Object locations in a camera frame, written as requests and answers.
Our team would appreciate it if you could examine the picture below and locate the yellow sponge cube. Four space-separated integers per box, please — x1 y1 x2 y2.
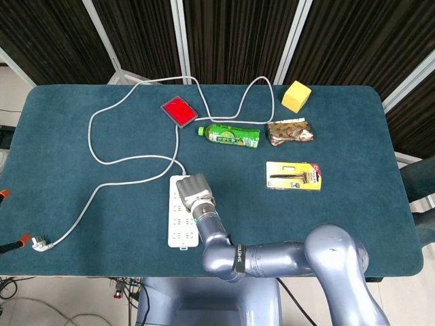
281 80 313 113

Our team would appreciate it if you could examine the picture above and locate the grey power strip cable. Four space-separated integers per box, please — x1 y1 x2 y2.
50 76 276 247

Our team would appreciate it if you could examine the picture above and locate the razor in yellow blister pack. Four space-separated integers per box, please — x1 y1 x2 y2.
265 161 323 193

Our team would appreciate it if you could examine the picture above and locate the white floor cable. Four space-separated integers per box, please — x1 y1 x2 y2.
0 297 103 326

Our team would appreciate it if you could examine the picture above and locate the black box on floor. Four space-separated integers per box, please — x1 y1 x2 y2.
0 124 16 150

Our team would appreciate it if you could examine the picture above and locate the red box with clear case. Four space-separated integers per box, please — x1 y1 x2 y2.
160 96 198 128

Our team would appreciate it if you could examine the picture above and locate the black floor cable bundle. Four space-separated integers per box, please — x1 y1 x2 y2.
124 276 150 326

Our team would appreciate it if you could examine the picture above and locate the white partition post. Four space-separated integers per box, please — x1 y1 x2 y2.
81 0 152 85
273 0 313 86
0 46 37 86
382 50 435 113
171 0 191 85

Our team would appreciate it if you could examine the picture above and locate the blue-grey robot torso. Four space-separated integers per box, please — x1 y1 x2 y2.
135 271 283 326

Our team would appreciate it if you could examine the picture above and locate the teal table mat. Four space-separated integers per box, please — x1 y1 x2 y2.
0 84 425 278

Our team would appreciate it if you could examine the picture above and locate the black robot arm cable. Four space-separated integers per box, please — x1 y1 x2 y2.
277 277 319 326

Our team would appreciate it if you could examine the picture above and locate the right five-finger robot hand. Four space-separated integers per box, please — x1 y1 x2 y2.
175 173 215 210

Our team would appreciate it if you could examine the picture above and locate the crumpled gold snack wrapper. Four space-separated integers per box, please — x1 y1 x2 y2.
266 116 315 147

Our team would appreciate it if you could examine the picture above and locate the green tea bottle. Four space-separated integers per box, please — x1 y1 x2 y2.
197 122 262 149

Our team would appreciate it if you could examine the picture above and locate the dark slatted partition panel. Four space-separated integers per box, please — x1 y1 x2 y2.
385 73 435 157
0 0 115 86
91 0 183 84
285 0 435 99
183 0 302 85

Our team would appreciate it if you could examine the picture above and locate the white power strip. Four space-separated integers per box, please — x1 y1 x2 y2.
167 175 201 251

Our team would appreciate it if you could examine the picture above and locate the white power plug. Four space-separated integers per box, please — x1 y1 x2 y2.
31 236 55 253

